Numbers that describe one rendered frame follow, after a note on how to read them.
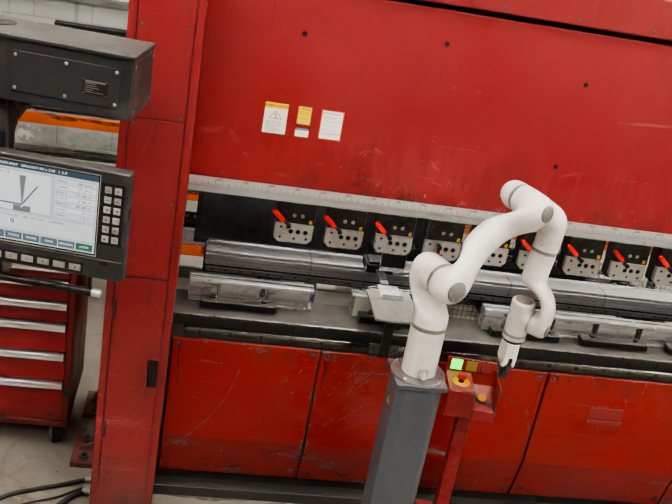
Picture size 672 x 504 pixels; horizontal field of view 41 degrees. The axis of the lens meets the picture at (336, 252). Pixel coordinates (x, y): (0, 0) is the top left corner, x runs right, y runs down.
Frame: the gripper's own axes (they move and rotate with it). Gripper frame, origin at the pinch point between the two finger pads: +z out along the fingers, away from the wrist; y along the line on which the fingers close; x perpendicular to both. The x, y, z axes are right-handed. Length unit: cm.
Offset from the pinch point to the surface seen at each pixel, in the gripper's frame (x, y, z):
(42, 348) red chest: -180, -37, 47
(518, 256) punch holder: 8, -51, -24
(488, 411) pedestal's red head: 2.1, -9.7, 25.2
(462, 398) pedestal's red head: -9.3, -9.5, 20.9
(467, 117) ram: -26, -51, -78
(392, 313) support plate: -41.3, -24.3, -3.3
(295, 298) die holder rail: -79, -38, 5
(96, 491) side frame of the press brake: -146, 0, 87
